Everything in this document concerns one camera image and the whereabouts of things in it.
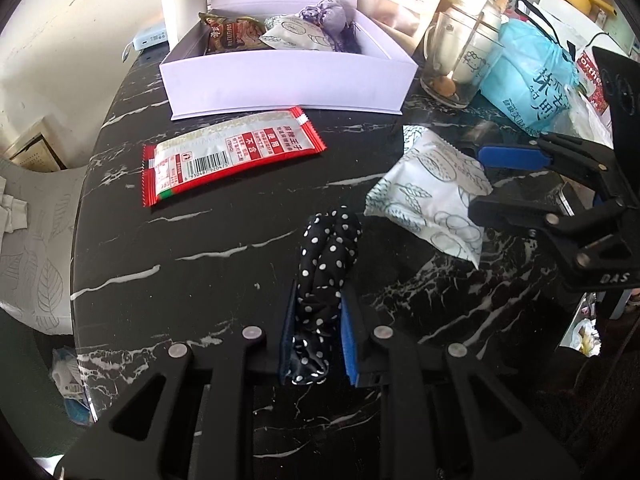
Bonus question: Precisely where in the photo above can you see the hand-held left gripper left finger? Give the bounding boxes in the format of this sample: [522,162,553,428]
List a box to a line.
[55,280,301,480]

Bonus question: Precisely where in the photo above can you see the blue plastic bag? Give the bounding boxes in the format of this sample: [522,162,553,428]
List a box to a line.
[480,19,581,138]

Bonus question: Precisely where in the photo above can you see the white crumpled bag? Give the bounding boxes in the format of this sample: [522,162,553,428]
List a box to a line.
[50,347,96,426]

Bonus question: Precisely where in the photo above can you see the white printed snack packet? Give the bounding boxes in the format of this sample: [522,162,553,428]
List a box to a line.
[364,125,493,266]
[259,15,331,52]

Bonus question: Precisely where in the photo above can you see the clear plastic bag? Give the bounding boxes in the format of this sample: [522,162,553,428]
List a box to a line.
[550,90,613,148]

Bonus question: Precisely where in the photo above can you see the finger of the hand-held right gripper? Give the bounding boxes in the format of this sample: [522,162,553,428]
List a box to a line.
[472,132,618,193]
[468,194,633,281]

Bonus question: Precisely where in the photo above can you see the white bag red label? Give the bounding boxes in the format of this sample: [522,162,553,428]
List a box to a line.
[575,30,616,116]

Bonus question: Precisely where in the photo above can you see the black strapped bag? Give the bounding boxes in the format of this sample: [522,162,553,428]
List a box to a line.
[512,0,576,61]

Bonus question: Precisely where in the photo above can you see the paper towel roll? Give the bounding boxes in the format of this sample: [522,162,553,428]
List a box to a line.
[160,0,208,43]

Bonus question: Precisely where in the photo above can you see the grey leaf-pattern chair cover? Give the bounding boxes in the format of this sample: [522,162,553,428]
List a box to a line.
[0,157,93,336]

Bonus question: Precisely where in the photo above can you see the lavender gift box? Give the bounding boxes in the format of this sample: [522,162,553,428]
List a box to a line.
[159,0,420,121]

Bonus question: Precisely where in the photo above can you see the beige leaning frame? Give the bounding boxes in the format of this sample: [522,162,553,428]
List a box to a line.
[0,115,68,171]

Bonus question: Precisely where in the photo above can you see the white handled bottle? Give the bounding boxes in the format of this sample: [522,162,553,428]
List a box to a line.
[447,0,506,86]

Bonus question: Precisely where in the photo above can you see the brown nut snack packet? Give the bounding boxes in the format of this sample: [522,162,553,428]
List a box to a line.
[199,12,268,56]

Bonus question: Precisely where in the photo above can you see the grey garment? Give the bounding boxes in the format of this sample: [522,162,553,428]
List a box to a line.
[0,177,31,233]

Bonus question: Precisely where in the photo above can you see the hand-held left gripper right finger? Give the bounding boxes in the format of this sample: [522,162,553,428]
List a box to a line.
[340,287,583,480]

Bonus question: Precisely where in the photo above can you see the red snack packet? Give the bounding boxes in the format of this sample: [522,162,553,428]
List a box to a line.
[141,106,327,208]

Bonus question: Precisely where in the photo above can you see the small white device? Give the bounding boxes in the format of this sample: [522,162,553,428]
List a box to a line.
[124,22,173,63]

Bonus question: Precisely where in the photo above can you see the glass mug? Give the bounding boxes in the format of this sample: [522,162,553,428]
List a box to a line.
[420,10,503,110]

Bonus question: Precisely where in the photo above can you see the copper spoon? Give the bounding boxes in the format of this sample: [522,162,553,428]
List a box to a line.
[432,35,481,97]

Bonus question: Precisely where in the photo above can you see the black polka-dot scrunchie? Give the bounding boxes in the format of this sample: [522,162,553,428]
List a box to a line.
[290,206,363,386]

